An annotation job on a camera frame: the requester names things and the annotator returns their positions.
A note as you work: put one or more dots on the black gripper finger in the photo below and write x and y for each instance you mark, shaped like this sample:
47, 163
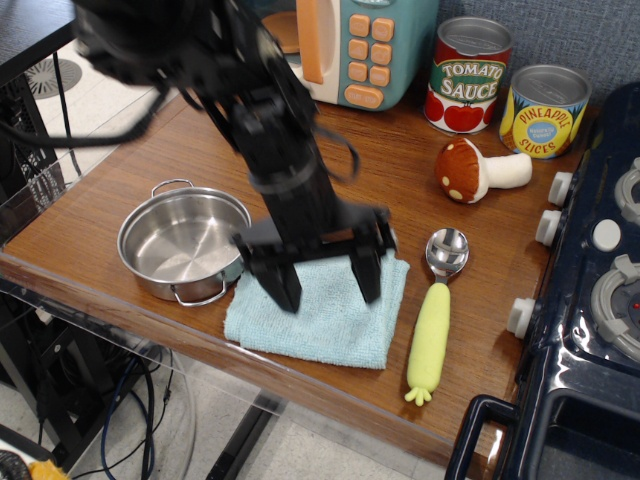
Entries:
281, 283
366, 267

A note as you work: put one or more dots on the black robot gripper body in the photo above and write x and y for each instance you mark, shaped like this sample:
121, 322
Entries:
308, 221

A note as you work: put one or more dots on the light blue rag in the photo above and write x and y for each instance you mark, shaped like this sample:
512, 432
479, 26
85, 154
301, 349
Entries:
333, 325

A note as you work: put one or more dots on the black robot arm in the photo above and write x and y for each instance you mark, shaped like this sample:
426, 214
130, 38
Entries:
221, 52

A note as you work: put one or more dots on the teal toy microwave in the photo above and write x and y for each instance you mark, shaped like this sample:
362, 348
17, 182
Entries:
359, 54

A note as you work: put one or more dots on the stainless steel pot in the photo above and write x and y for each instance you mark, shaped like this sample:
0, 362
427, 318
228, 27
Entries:
179, 246

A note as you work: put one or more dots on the plush brown mushroom toy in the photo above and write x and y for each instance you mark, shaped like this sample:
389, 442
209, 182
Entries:
466, 175

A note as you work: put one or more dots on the black table leg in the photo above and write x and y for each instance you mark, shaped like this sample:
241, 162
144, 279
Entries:
242, 442

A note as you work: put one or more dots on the tomato sauce can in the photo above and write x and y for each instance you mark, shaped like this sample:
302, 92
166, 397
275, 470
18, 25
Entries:
470, 61

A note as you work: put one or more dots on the pineapple slices can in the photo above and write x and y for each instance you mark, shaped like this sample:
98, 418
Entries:
544, 109

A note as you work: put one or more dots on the dark blue toy stove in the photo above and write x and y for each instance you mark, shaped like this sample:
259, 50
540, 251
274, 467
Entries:
576, 413

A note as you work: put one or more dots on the black computer tower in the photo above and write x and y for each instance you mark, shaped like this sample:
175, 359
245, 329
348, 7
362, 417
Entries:
24, 165

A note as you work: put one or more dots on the spoon with yellow-green handle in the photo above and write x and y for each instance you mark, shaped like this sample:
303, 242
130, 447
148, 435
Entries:
447, 252

